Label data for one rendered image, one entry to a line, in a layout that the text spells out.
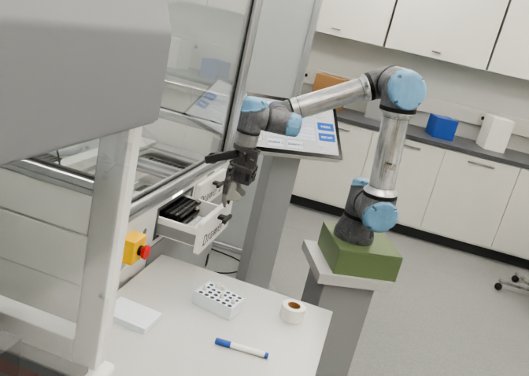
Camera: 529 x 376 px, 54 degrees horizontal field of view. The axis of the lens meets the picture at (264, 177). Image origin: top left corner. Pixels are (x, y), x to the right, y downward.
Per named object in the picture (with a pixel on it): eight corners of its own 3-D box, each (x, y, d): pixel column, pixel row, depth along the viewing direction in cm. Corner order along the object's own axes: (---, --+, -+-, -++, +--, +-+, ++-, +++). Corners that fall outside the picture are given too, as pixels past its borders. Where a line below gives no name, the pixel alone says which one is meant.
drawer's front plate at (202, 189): (221, 193, 219) (226, 168, 216) (195, 212, 192) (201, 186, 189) (217, 192, 220) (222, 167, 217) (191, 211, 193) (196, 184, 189)
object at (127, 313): (161, 318, 135) (162, 312, 134) (144, 334, 127) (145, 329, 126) (120, 301, 138) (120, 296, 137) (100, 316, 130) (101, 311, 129)
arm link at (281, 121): (298, 109, 169) (266, 102, 167) (305, 117, 158) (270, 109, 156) (292, 132, 171) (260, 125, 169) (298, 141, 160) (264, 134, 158)
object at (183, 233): (222, 222, 186) (225, 206, 184) (194, 248, 161) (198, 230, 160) (123, 191, 193) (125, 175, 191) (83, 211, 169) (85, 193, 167)
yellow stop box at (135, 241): (146, 257, 147) (149, 234, 145) (133, 267, 141) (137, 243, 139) (129, 252, 148) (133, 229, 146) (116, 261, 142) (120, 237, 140)
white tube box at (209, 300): (243, 308, 148) (246, 296, 147) (229, 320, 140) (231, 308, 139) (207, 291, 152) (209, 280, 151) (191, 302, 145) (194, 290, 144)
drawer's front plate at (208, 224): (227, 226, 187) (233, 198, 184) (197, 256, 160) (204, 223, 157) (223, 224, 188) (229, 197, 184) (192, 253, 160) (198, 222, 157)
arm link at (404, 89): (382, 219, 185) (415, 67, 168) (397, 237, 171) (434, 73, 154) (349, 217, 184) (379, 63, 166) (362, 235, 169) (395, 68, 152)
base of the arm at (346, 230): (367, 231, 201) (374, 208, 198) (377, 248, 187) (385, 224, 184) (330, 225, 199) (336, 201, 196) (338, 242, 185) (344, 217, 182)
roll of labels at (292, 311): (279, 321, 146) (282, 308, 144) (279, 307, 152) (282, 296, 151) (302, 326, 146) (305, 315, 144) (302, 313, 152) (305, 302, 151)
